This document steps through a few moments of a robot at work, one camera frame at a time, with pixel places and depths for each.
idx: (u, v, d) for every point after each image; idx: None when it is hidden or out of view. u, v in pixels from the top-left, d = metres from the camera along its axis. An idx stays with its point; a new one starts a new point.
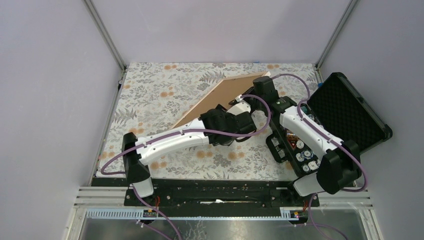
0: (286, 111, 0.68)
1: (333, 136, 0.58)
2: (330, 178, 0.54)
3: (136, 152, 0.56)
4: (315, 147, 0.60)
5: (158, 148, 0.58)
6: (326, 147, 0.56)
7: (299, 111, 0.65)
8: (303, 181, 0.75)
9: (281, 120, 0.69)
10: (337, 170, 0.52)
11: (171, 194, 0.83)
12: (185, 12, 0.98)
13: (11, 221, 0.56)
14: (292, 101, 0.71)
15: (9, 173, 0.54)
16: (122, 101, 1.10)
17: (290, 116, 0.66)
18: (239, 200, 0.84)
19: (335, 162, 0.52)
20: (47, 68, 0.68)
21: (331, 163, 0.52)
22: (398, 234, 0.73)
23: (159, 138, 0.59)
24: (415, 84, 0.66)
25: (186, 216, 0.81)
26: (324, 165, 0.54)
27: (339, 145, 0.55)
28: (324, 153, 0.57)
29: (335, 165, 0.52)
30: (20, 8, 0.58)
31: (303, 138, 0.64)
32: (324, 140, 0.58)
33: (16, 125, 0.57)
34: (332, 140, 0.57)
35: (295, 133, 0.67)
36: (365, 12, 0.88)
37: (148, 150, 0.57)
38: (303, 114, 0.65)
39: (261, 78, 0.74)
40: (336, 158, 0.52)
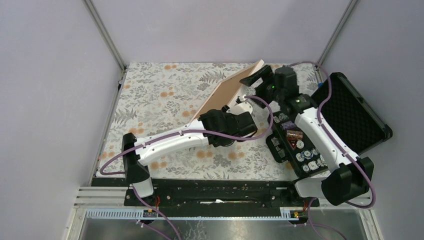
0: (305, 112, 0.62)
1: (349, 149, 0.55)
2: (336, 191, 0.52)
3: (135, 153, 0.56)
4: (327, 156, 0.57)
5: (157, 149, 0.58)
6: (340, 160, 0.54)
7: (318, 114, 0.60)
8: (306, 184, 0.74)
9: (297, 119, 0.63)
10: (346, 186, 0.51)
11: (171, 195, 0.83)
12: (185, 12, 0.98)
13: (11, 221, 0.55)
14: (314, 101, 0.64)
15: (9, 173, 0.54)
16: (122, 101, 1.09)
17: (307, 118, 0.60)
18: (239, 200, 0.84)
19: (346, 178, 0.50)
20: (47, 67, 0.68)
21: (341, 179, 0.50)
22: (398, 234, 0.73)
23: (158, 139, 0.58)
24: (415, 83, 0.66)
25: (186, 216, 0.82)
26: (333, 177, 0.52)
27: (354, 162, 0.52)
28: (336, 166, 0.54)
29: (346, 181, 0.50)
30: (20, 8, 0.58)
31: (316, 144, 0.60)
32: (339, 152, 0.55)
33: (16, 124, 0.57)
34: (348, 154, 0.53)
35: (308, 136, 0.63)
36: (366, 12, 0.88)
37: (146, 151, 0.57)
38: (322, 119, 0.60)
39: (285, 69, 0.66)
40: (347, 174, 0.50)
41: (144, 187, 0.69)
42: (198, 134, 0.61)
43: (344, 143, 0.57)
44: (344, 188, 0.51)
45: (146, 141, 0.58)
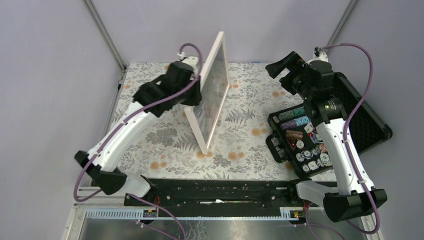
0: (330, 121, 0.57)
1: (368, 177, 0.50)
2: (336, 213, 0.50)
3: (94, 166, 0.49)
4: (341, 177, 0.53)
5: (110, 150, 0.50)
6: (353, 187, 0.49)
7: (345, 129, 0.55)
8: (307, 188, 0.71)
9: (319, 127, 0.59)
10: (348, 213, 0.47)
11: (171, 195, 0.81)
12: (184, 12, 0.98)
13: (11, 221, 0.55)
14: (343, 110, 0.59)
15: (9, 173, 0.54)
16: (122, 101, 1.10)
17: (331, 131, 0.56)
18: (238, 200, 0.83)
19: (352, 207, 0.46)
20: (47, 68, 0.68)
21: (348, 205, 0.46)
22: (398, 234, 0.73)
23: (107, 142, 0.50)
24: (415, 84, 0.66)
25: (187, 216, 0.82)
26: (339, 199, 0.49)
27: (367, 191, 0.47)
28: (347, 191, 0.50)
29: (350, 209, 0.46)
30: (20, 9, 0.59)
31: (333, 161, 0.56)
32: (355, 178, 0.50)
33: (16, 125, 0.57)
34: (363, 182, 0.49)
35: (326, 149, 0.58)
36: (365, 12, 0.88)
37: (101, 161, 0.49)
38: (347, 135, 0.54)
39: (324, 68, 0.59)
40: (355, 203, 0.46)
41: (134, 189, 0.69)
42: (142, 113, 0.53)
43: (364, 169, 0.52)
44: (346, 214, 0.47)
45: (97, 149, 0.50)
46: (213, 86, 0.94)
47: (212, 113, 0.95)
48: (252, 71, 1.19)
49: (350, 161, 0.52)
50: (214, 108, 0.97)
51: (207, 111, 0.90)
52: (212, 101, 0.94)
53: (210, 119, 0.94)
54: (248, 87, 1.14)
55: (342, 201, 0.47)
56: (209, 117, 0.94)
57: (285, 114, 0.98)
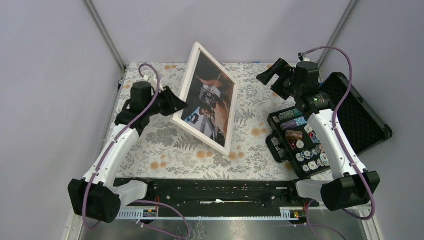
0: (320, 112, 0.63)
1: (359, 161, 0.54)
2: (334, 198, 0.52)
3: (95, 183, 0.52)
4: (335, 163, 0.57)
5: (108, 165, 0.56)
6: (345, 170, 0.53)
7: (333, 118, 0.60)
8: (305, 189, 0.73)
9: (310, 120, 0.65)
10: (345, 197, 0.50)
11: (171, 195, 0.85)
12: (185, 13, 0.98)
13: (11, 221, 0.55)
14: (332, 103, 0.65)
15: (9, 173, 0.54)
16: (122, 101, 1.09)
17: (321, 121, 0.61)
18: (238, 200, 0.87)
19: (347, 189, 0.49)
20: (47, 67, 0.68)
21: (342, 188, 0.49)
22: (399, 235, 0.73)
23: (104, 158, 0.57)
24: (415, 84, 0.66)
25: (194, 216, 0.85)
26: (334, 184, 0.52)
27: (359, 173, 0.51)
28: (341, 174, 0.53)
29: (345, 192, 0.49)
30: (20, 9, 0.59)
31: (326, 149, 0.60)
32: (346, 161, 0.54)
33: (16, 124, 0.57)
34: (355, 165, 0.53)
35: (320, 139, 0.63)
36: (365, 12, 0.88)
37: (101, 177, 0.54)
38: (336, 123, 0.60)
39: (310, 64, 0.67)
40: (350, 185, 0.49)
41: (135, 192, 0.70)
42: (128, 130, 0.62)
43: (355, 153, 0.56)
44: (342, 198, 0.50)
45: (93, 170, 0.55)
46: (206, 91, 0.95)
47: (219, 116, 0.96)
48: (252, 71, 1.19)
49: (342, 146, 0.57)
50: (220, 111, 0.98)
51: (211, 116, 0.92)
52: (213, 105, 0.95)
53: (219, 122, 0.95)
54: (248, 87, 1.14)
55: (336, 185, 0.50)
56: (217, 121, 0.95)
57: (285, 114, 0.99)
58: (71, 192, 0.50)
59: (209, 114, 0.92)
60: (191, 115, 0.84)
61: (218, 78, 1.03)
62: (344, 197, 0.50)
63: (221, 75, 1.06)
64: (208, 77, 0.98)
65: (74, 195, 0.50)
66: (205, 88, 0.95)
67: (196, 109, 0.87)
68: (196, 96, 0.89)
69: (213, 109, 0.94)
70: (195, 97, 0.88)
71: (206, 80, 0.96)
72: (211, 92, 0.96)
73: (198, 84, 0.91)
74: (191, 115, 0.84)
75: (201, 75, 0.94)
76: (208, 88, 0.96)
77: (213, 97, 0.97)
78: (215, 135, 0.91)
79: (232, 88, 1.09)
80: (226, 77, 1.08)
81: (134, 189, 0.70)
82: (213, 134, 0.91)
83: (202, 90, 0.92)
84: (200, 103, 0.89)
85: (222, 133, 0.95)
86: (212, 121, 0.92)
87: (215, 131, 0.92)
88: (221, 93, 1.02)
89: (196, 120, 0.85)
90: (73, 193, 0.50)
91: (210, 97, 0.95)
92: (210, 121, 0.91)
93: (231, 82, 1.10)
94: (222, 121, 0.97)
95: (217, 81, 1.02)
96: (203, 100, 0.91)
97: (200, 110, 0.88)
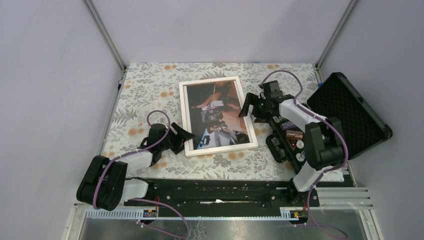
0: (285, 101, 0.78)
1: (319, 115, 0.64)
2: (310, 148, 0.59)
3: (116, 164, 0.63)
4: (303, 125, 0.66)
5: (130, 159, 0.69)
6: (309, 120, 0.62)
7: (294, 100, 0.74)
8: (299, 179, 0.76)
9: (281, 109, 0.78)
10: (317, 140, 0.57)
11: (171, 194, 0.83)
12: (184, 12, 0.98)
13: (11, 221, 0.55)
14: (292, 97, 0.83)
15: (9, 172, 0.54)
16: (122, 101, 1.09)
17: (286, 104, 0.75)
18: (238, 200, 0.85)
19: (314, 131, 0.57)
20: (46, 67, 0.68)
21: (310, 131, 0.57)
22: (399, 235, 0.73)
23: (129, 153, 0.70)
24: (415, 84, 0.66)
25: (201, 215, 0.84)
26: (307, 137, 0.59)
27: (322, 120, 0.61)
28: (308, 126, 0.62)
29: (315, 135, 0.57)
30: (21, 8, 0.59)
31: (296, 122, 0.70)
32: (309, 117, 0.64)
33: (15, 124, 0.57)
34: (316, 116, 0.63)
35: (291, 120, 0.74)
36: (365, 12, 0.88)
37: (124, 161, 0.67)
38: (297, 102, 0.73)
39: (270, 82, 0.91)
40: (316, 127, 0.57)
41: (133, 190, 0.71)
42: (144, 152, 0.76)
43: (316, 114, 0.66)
44: (316, 142, 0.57)
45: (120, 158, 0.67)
46: (207, 111, 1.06)
47: (231, 120, 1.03)
48: (252, 71, 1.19)
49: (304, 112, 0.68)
50: (231, 114, 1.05)
51: (221, 127, 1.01)
52: (219, 116, 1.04)
53: (233, 125, 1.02)
54: (248, 87, 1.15)
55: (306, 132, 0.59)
56: (231, 125, 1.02)
57: None
58: (93, 166, 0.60)
59: (218, 127, 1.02)
60: (201, 139, 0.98)
61: (214, 91, 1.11)
62: (318, 142, 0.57)
63: (216, 86, 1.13)
64: (204, 98, 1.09)
65: (95, 169, 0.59)
66: (205, 109, 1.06)
67: (204, 132, 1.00)
68: (198, 120, 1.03)
69: (221, 120, 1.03)
70: (199, 123, 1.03)
71: (203, 103, 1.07)
72: (212, 108, 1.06)
73: (196, 112, 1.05)
74: (201, 139, 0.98)
75: (196, 104, 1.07)
76: (208, 107, 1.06)
77: (217, 109, 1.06)
78: (233, 139, 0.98)
79: (233, 87, 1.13)
80: (222, 84, 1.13)
81: (131, 187, 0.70)
82: (231, 139, 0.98)
83: (202, 114, 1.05)
84: (205, 125, 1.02)
85: (241, 132, 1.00)
86: (225, 129, 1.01)
87: (232, 135, 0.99)
88: (224, 101, 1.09)
89: (208, 140, 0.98)
90: (94, 167, 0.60)
91: (213, 112, 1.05)
92: (222, 131, 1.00)
93: (230, 83, 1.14)
94: (237, 123, 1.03)
95: (215, 94, 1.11)
96: (207, 120, 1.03)
97: (207, 129, 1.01)
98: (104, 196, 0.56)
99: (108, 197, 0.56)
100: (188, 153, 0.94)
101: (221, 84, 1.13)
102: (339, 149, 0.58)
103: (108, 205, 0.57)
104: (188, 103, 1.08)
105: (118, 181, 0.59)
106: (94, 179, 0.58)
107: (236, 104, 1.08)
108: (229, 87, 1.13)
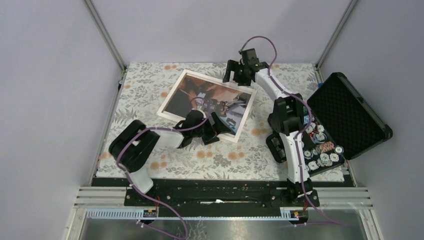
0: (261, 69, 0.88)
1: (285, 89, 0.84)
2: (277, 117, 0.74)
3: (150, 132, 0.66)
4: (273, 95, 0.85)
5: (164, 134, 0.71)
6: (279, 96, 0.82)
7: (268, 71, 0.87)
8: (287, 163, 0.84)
9: (256, 77, 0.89)
10: (283, 113, 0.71)
11: (171, 194, 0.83)
12: (184, 13, 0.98)
13: (12, 221, 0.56)
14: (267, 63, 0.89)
15: (10, 173, 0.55)
16: (122, 101, 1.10)
17: (262, 73, 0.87)
18: (239, 200, 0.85)
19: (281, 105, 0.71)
20: (47, 67, 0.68)
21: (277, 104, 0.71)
22: (399, 234, 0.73)
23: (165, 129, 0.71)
24: (415, 84, 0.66)
25: (201, 216, 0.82)
26: (275, 108, 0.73)
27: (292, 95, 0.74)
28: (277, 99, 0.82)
29: (281, 108, 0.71)
30: (20, 8, 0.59)
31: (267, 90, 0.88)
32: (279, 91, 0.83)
33: (14, 125, 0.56)
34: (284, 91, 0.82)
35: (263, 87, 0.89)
36: (365, 12, 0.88)
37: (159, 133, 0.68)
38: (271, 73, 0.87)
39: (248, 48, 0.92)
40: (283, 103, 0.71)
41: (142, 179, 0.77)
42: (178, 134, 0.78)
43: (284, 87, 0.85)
44: (282, 114, 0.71)
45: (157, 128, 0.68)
46: (204, 106, 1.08)
47: (223, 96, 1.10)
48: None
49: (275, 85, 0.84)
50: (218, 93, 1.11)
51: (225, 106, 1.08)
52: (215, 102, 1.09)
53: (229, 97, 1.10)
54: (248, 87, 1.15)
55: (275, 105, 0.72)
56: (228, 98, 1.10)
57: None
58: (131, 128, 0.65)
59: (223, 107, 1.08)
60: (229, 124, 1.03)
61: (187, 92, 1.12)
62: (282, 113, 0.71)
63: (182, 88, 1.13)
64: (188, 103, 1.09)
65: (130, 130, 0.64)
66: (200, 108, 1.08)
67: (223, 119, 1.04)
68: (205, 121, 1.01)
69: (219, 102, 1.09)
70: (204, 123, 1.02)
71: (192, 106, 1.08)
72: (203, 103, 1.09)
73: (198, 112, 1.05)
74: (228, 124, 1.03)
75: (190, 109, 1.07)
76: (201, 105, 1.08)
77: (206, 100, 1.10)
78: (241, 103, 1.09)
79: (192, 78, 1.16)
80: (183, 83, 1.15)
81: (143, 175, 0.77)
82: (241, 104, 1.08)
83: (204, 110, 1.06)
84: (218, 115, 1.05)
85: (238, 95, 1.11)
86: (229, 104, 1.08)
87: (238, 102, 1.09)
88: (202, 91, 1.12)
89: (233, 121, 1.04)
90: (131, 129, 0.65)
91: (208, 103, 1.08)
92: (229, 107, 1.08)
93: (187, 76, 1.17)
94: (229, 94, 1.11)
95: (190, 93, 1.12)
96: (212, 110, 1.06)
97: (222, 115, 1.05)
98: (130, 156, 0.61)
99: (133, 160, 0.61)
100: (235, 139, 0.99)
101: (182, 85, 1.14)
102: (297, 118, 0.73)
103: (131, 165, 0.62)
104: (184, 111, 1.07)
105: (146, 150, 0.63)
106: (127, 139, 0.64)
107: (211, 84, 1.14)
108: (189, 80, 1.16)
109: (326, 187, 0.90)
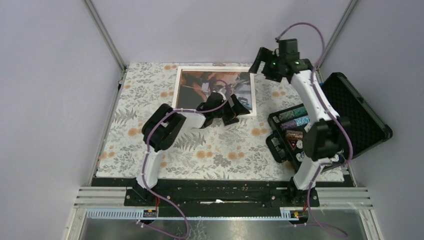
0: (301, 72, 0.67)
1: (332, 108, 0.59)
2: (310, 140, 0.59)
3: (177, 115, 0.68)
4: (311, 110, 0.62)
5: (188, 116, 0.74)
6: (320, 115, 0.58)
7: (312, 76, 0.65)
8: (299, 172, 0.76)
9: (292, 80, 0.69)
10: (319, 140, 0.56)
11: (171, 194, 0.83)
12: (184, 13, 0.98)
13: (12, 221, 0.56)
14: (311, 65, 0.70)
15: (10, 174, 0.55)
16: (122, 101, 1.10)
17: (301, 78, 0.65)
18: (238, 200, 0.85)
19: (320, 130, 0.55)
20: (47, 68, 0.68)
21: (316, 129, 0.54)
22: (399, 235, 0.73)
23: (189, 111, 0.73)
24: (414, 85, 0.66)
25: (201, 216, 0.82)
26: (312, 131, 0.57)
27: (333, 118, 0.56)
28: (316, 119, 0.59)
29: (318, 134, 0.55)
30: (20, 9, 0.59)
31: (304, 101, 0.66)
32: (322, 110, 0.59)
33: (14, 125, 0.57)
34: (329, 111, 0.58)
35: (299, 94, 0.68)
36: (365, 12, 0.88)
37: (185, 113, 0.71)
38: (314, 80, 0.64)
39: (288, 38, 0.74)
40: (322, 128, 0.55)
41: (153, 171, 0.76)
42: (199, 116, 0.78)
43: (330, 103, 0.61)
44: (319, 141, 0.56)
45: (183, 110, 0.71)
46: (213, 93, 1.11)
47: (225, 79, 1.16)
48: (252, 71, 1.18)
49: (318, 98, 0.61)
50: (220, 78, 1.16)
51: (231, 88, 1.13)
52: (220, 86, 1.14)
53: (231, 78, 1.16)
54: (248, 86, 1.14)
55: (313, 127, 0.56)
56: (231, 80, 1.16)
57: (285, 114, 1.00)
58: (160, 110, 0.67)
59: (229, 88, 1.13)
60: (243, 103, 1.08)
61: (192, 86, 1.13)
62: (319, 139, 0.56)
63: (184, 84, 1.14)
64: (197, 95, 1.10)
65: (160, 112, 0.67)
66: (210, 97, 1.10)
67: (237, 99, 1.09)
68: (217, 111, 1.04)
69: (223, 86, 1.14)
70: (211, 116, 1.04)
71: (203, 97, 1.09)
72: (210, 90, 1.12)
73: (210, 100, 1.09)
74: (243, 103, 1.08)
75: (201, 99, 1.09)
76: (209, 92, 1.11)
77: (212, 87, 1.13)
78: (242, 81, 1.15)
79: (188, 73, 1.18)
80: (183, 79, 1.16)
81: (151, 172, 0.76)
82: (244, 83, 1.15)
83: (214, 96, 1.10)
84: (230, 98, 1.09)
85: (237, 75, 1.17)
86: (233, 85, 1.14)
87: (240, 81, 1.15)
88: (205, 82, 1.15)
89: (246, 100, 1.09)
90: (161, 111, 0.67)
91: (214, 89, 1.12)
92: (234, 87, 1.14)
93: (183, 72, 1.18)
94: (229, 76, 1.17)
95: (195, 86, 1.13)
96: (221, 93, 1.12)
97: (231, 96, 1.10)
98: (160, 135, 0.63)
99: (162, 139, 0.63)
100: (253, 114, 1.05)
101: (183, 81, 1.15)
102: (334, 146, 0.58)
103: (160, 144, 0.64)
104: (197, 100, 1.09)
105: (175, 129, 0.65)
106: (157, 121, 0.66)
107: (210, 73, 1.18)
108: (188, 75, 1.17)
109: (326, 187, 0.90)
